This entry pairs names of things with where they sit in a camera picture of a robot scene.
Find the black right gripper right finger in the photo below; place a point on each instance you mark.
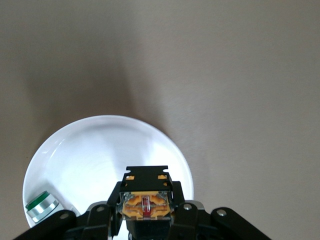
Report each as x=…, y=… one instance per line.
x=190, y=222

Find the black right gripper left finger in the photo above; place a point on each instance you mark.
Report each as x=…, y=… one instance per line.
x=100, y=222

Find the black orange switch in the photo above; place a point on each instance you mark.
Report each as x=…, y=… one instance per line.
x=146, y=205

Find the pink round plate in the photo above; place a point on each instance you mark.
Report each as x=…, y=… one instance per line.
x=100, y=155

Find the brown table mat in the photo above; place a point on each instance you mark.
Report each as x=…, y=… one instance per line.
x=225, y=75

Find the green push button switch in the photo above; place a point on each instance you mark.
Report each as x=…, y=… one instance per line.
x=42, y=207

